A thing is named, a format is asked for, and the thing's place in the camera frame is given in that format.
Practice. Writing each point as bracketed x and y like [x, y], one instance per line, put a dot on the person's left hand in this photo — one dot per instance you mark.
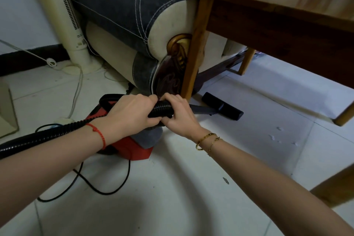
[127, 117]

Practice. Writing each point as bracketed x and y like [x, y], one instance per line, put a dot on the person's right hand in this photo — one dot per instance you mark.
[184, 119]

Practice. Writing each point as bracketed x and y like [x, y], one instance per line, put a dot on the person's right fingers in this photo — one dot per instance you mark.
[169, 98]

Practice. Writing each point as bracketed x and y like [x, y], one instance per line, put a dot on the person's left fingers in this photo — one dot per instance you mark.
[152, 104]

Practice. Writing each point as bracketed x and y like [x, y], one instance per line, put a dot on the person's right forearm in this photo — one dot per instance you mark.
[262, 186]

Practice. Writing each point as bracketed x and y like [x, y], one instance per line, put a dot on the person's left forearm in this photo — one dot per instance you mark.
[41, 169]

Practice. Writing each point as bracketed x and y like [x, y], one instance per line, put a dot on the red vacuum cleaner body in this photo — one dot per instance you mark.
[130, 147]

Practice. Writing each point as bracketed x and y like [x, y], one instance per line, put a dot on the gold bangle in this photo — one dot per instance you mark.
[201, 140]

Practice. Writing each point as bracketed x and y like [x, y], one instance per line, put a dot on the black vacuum floor nozzle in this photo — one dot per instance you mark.
[224, 107]

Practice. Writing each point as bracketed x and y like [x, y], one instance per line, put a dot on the white power strip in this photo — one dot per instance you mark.
[64, 120]

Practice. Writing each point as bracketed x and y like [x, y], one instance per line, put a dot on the grey and cream sofa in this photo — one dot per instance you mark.
[124, 9]

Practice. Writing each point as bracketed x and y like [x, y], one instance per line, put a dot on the cream tower fan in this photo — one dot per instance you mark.
[65, 17]

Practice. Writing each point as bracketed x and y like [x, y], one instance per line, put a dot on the brown wooden table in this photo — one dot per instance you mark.
[276, 25]

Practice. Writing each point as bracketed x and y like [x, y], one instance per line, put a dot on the wooden chair leg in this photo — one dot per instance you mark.
[336, 186]

